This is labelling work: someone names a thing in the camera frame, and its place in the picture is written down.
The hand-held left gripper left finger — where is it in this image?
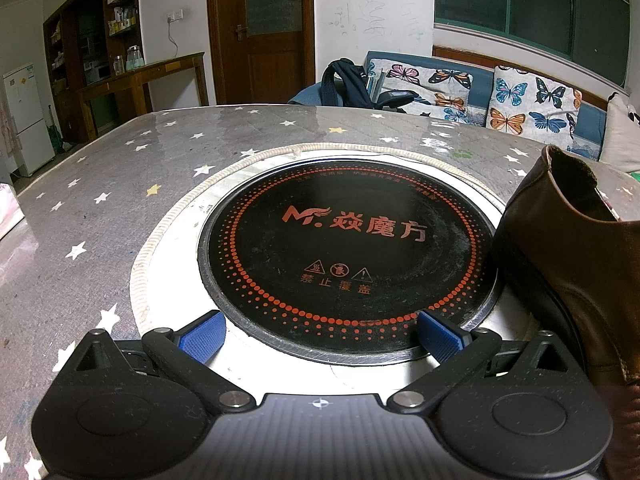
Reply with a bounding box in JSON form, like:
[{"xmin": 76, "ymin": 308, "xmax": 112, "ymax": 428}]
[{"xmin": 60, "ymin": 310, "xmax": 256, "ymax": 411}]

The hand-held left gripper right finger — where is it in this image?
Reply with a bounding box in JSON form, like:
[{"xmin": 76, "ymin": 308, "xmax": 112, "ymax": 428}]
[{"xmin": 387, "ymin": 310, "xmax": 584, "ymax": 411}]

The beige pillow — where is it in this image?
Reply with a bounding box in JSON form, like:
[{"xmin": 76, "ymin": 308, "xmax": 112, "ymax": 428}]
[{"xmin": 597, "ymin": 92, "xmax": 640, "ymax": 166}]

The mop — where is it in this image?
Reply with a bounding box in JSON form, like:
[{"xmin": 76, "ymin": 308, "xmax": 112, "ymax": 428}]
[{"xmin": 47, "ymin": 104, "xmax": 63, "ymax": 151}]

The wooden door with glass pane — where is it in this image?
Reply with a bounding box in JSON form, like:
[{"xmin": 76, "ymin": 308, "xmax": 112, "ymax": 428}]
[{"xmin": 206, "ymin": 0, "xmax": 316, "ymax": 106}]

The dark blue backpack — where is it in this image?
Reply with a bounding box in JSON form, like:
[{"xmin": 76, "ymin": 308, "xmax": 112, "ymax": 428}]
[{"xmin": 320, "ymin": 58, "xmax": 376, "ymax": 108}]

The round black induction cooktop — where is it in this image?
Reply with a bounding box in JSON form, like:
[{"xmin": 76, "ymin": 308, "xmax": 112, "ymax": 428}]
[{"xmin": 196, "ymin": 156, "xmax": 502, "ymax": 361}]

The large butterfly print cushion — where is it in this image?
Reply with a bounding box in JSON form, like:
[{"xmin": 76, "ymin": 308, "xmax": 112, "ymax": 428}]
[{"xmin": 487, "ymin": 65, "xmax": 583, "ymax": 142}]

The blue sofa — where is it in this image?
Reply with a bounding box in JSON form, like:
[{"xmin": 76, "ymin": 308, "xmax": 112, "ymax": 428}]
[{"xmin": 287, "ymin": 50, "xmax": 640, "ymax": 171}]

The pale storage box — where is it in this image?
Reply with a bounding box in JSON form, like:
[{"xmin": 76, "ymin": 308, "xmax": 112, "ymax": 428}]
[{"xmin": 0, "ymin": 182, "xmax": 26, "ymax": 241}]

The green-framed window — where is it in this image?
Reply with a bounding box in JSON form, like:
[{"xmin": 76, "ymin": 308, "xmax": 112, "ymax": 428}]
[{"xmin": 432, "ymin": 0, "xmax": 632, "ymax": 88}]

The pink hanging cloth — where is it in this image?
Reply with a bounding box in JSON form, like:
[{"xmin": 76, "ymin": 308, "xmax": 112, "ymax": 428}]
[{"xmin": 0, "ymin": 99, "xmax": 20, "ymax": 161}]

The dark bag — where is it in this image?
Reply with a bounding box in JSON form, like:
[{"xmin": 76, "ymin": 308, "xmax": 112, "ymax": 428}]
[{"xmin": 367, "ymin": 89, "xmax": 421, "ymax": 111}]

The wooden side table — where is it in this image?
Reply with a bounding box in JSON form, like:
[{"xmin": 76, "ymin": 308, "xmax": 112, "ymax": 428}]
[{"xmin": 77, "ymin": 51, "xmax": 210, "ymax": 142}]

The grey star-printed tablecloth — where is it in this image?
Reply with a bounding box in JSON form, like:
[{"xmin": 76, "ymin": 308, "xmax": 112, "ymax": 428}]
[{"xmin": 0, "ymin": 104, "xmax": 640, "ymax": 480}]

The brown leather shoe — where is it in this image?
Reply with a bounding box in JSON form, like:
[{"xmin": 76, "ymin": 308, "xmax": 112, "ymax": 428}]
[{"xmin": 492, "ymin": 144, "xmax": 640, "ymax": 480}]

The white refrigerator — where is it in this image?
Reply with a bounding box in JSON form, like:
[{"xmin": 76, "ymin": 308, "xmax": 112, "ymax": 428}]
[{"xmin": 2, "ymin": 62, "xmax": 56, "ymax": 177}]

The wooden shelf cabinet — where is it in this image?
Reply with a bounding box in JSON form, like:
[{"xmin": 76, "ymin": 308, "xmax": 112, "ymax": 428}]
[{"xmin": 42, "ymin": 0, "xmax": 142, "ymax": 143}]

